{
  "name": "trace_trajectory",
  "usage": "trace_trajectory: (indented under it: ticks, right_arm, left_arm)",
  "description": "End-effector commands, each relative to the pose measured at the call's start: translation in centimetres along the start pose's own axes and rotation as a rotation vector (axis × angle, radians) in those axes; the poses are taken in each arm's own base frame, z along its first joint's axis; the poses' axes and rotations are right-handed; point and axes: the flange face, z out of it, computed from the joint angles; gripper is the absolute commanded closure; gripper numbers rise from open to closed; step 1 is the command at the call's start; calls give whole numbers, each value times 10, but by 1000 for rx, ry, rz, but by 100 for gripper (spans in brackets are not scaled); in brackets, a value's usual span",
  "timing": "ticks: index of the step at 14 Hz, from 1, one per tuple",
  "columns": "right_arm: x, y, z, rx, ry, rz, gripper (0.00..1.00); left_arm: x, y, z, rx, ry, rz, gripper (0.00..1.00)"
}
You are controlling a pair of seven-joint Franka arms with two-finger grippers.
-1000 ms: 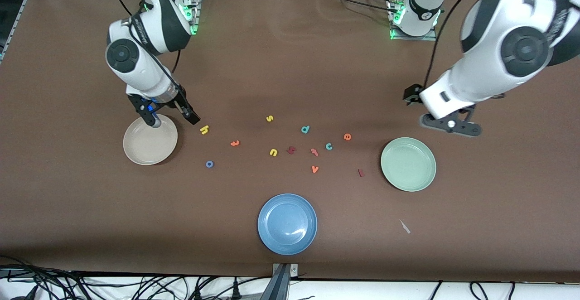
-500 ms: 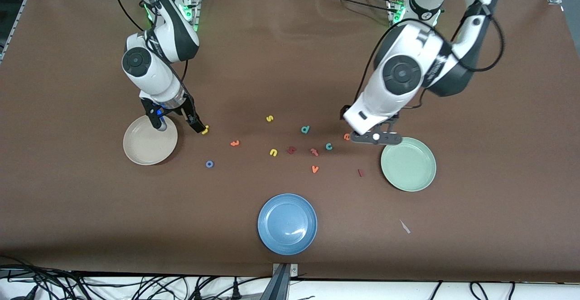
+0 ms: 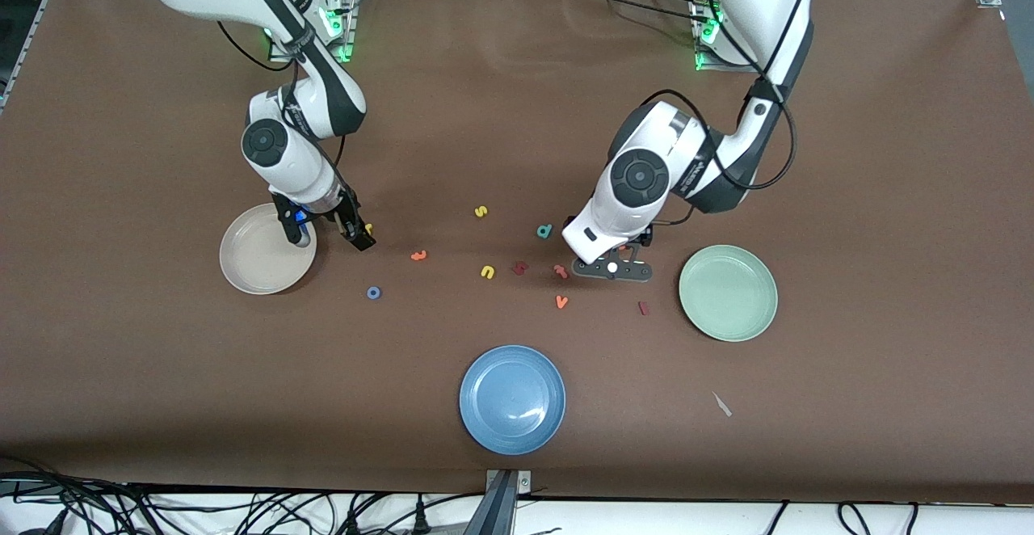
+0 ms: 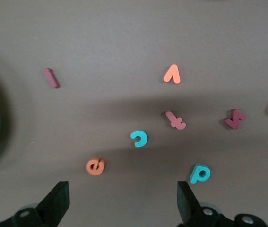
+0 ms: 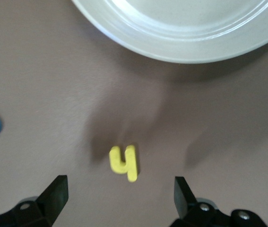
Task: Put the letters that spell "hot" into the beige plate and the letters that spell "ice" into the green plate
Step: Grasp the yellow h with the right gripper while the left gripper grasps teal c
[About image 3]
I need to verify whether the brown table cover sheet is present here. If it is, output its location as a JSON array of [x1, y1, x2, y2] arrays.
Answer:
[[0, 0, 1034, 505]]

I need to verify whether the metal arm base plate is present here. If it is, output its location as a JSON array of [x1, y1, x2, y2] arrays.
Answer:
[[268, 0, 356, 63], [691, 0, 780, 74]]

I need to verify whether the beige brown plate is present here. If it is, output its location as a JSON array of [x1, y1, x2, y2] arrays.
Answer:
[[219, 202, 318, 296]]

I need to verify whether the green plate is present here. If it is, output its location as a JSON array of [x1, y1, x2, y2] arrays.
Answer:
[[678, 244, 780, 343]]

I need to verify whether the blue plate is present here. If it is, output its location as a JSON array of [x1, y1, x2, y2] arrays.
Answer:
[[459, 344, 567, 457]]

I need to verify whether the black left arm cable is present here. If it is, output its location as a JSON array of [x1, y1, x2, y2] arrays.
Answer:
[[642, 0, 797, 229]]

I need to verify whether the dark camera pole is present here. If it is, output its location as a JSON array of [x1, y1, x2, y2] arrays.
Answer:
[[464, 470, 518, 535]]

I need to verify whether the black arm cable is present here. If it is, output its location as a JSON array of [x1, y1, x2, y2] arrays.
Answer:
[[216, 22, 360, 213], [642, 0, 797, 229]]

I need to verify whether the black cable on table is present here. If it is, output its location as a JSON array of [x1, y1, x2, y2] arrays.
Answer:
[[565, 0, 712, 25]]

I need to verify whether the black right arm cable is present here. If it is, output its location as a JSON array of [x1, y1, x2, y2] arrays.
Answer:
[[216, 22, 360, 213]]

